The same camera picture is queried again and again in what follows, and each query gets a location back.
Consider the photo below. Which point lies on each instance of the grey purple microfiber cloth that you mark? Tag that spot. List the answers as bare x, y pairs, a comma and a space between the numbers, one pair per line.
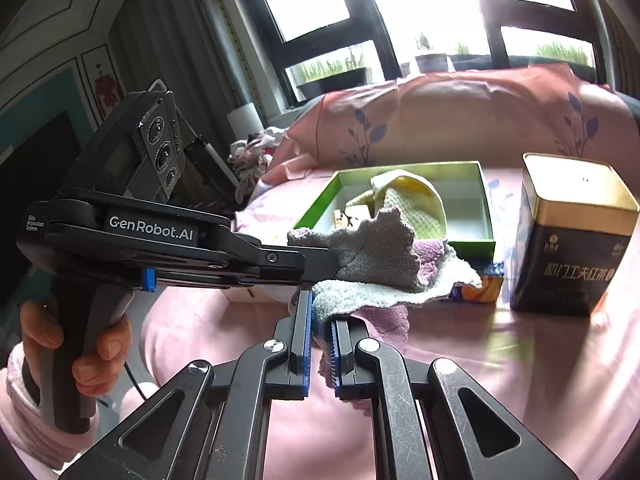
375, 250

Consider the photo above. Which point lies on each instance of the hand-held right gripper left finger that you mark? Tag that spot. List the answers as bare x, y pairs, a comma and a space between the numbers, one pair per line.
302, 345

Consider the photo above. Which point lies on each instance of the person's left hand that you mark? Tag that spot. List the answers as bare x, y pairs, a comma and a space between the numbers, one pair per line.
107, 355

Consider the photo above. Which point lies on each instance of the black gold tea tin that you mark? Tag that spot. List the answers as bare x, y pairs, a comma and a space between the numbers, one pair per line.
565, 260

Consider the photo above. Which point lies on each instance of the white cylinder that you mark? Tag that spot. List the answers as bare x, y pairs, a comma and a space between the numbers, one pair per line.
245, 119

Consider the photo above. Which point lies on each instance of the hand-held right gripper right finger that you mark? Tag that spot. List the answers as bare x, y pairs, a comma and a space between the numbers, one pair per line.
336, 360

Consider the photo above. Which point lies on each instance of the red paper wall decoration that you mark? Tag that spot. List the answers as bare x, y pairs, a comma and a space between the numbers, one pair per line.
109, 89

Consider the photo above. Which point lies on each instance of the pink leaf print pillow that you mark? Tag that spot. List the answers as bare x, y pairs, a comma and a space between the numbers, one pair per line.
325, 130
475, 120

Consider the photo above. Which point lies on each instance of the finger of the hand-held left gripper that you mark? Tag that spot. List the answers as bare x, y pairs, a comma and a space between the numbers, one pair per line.
295, 262

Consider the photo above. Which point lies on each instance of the black frame window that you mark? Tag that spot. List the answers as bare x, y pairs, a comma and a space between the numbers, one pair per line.
370, 25

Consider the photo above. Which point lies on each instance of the cream knitted towel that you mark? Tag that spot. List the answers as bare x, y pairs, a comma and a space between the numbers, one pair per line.
425, 210

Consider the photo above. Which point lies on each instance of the pink floral bedsheet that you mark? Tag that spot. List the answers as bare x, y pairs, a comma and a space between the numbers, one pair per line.
500, 385

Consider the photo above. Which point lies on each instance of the grey curtain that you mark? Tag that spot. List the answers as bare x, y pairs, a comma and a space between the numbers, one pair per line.
165, 60

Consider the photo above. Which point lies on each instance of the green cardboard box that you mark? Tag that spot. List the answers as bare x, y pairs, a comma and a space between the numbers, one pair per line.
465, 210

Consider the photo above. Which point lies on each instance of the black potted plant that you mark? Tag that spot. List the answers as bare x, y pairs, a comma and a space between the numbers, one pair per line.
431, 62

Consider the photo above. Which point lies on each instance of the black grass planter trough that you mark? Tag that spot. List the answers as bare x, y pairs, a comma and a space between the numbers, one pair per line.
565, 55
330, 80
475, 60

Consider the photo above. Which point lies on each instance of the pile of clothes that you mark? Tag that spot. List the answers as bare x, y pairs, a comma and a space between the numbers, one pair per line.
255, 160

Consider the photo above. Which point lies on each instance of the orange blue packet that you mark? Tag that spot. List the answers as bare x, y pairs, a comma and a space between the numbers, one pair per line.
480, 287

